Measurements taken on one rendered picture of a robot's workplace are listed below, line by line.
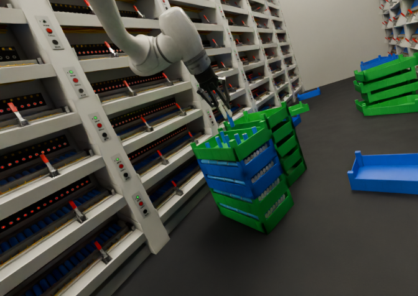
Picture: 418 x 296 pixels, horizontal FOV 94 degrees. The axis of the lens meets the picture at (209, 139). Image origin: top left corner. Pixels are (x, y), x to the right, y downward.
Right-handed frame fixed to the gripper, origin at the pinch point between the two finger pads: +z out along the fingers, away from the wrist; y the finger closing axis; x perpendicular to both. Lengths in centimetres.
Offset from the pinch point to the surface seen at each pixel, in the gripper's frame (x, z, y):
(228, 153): -21.3, 4.9, 1.4
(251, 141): -16.2, 6.8, 9.4
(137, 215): -37, 14, -46
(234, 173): -24.5, 13.1, 0.4
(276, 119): 9.9, 20.4, 16.7
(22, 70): -17, -52, -49
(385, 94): 71, 75, 83
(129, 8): 68, -55, -50
